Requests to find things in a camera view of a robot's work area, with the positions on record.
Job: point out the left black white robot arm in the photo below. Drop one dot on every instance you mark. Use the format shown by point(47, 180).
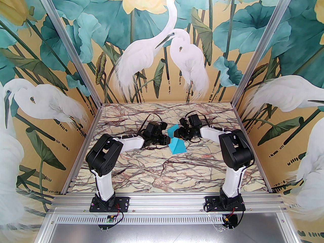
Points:
point(105, 156)

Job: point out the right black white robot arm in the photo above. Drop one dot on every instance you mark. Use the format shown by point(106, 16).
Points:
point(236, 150)

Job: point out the grey metal sheet panel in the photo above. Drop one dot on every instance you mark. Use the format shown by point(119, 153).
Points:
point(164, 233)

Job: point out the perforated metal strip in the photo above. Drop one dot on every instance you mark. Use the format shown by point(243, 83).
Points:
point(164, 219)

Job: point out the small green circuit board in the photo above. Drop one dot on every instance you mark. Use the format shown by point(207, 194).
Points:
point(110, 219)

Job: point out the aluminium frame rail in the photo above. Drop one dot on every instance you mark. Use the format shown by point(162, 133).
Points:
point(164, 202)

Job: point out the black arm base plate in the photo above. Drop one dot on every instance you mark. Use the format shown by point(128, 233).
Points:
point(214, 203)
point(121, 204)

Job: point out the aluminium frame post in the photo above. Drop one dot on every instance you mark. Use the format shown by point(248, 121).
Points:
point(68, 47)
point(263, 47)

